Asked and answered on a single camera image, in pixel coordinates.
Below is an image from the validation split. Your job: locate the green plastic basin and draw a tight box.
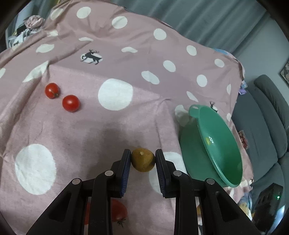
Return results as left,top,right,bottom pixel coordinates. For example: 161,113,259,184
179,105,243,187

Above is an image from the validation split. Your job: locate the red tomato front left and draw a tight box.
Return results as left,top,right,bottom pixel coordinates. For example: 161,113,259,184
84,202,91,225

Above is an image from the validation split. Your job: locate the red snack packet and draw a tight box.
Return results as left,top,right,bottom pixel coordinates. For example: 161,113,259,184
238,130,248,150

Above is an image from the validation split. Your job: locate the colourful bedding under cloth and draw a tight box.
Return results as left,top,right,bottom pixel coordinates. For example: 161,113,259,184
213,48,248,95

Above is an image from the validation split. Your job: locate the brown longan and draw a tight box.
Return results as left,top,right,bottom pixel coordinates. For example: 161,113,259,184
131,148,155,172

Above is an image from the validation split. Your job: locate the grey sofa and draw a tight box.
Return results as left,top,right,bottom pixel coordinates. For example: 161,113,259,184
231,74,289,233

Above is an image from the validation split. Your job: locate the pile of clothes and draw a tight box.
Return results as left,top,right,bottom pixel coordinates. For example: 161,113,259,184
6,15,45,48

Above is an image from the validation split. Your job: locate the framed wall painting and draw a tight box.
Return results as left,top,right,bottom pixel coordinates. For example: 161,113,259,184
280,62,289,84

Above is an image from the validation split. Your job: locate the small red tomato top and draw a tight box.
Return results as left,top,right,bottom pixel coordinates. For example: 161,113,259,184
45,83,60,99

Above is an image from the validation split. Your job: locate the pink polka dot tablecloth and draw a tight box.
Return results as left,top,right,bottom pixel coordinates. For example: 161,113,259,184
1,1,242,234

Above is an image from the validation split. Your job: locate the red tomato front right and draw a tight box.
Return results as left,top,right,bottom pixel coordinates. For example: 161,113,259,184
111,199,127,227

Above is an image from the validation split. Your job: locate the grey curtain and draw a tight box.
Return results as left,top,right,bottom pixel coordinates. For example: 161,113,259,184
112,0,269,57

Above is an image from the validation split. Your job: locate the small red tomato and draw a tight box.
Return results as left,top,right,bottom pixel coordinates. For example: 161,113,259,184
62,95,80,113
45,83,60,99

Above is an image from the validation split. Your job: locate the black device green light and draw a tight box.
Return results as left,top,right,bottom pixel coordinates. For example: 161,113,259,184
253,183,283,234

